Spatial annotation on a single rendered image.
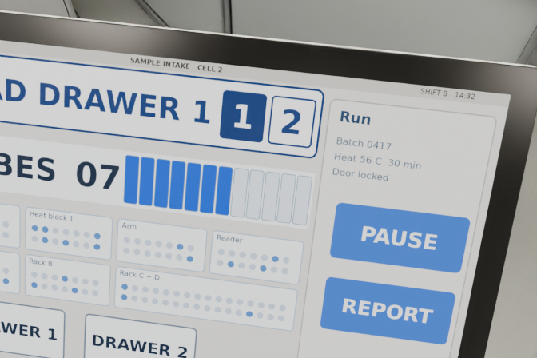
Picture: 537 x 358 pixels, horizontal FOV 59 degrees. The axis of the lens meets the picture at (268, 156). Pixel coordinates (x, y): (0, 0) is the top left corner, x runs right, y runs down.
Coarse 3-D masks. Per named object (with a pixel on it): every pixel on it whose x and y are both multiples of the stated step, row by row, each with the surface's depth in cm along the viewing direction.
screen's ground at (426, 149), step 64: (128, 64) 35; (192, 64) 34; (0, 128) 36; (384, 128) 34; (448, 128) 34; (0, 192) 37; (64, 192) 37; (320, 192) 35; (384, 192) 35; (448, 192) 35; (320, 256) 36; (192, 320) 38
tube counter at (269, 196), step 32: (96, 160) 36; (128, 160) 36; (160, 160) 36; (192, 160) 36; (96, 192) 37; (128, 192) 36; (160, 192) 36; (192, 192) 36; (224, 192) 36; (256, 192) 36; (288, 192) 36; (288, 224) 36
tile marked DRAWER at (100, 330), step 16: (96, 320) 39; (112, 320) 39; (128, 320) 38; (144, 320) 38; (96, 336) 39; (112, 336) 39; (128, 336) 39; (144, 336) 39; (160, 336) 39; (176, 336) 38; (192, 336) 38; (96, 352) 39; (112, 352) 39; (128, 352) 39; (144, 352) 39; (160, 352) 39; (176, 352) 39; (192, 352) 39
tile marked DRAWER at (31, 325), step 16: (0, 304) 39; (16, 304) 39; (0, 320) 39; (16, 320) 39; (32, 320) 39; (48, 320) 39; (64, 320) 39; (0, 336) 40; (16, 336) 40; (32, 336) 39; (48, 336) 39; (64, 336) 39; (16, 352) 40; (32, 352) 40; (48, 352) 40; (64, 352) 39
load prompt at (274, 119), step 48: (0, 96) 36; (48, 96) 36; (96, 96) 35; (144, 96) 35; (192, 96) 35; (240, 96) 34; (288, 96) 34; (192, 144) 35; (240, 144) 35; (288, 144) 35
